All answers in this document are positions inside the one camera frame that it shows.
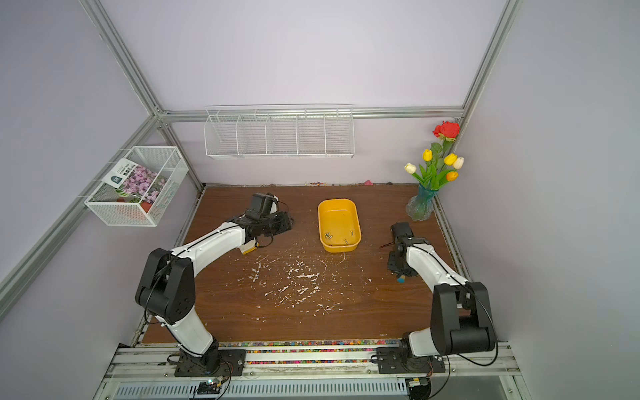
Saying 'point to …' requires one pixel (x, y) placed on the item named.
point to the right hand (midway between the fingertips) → (400, 266)
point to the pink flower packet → (134, 182)
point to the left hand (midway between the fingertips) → (292, 223)
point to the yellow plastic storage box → (339, 226)
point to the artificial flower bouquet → (438, 167)
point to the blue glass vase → (420, 207)
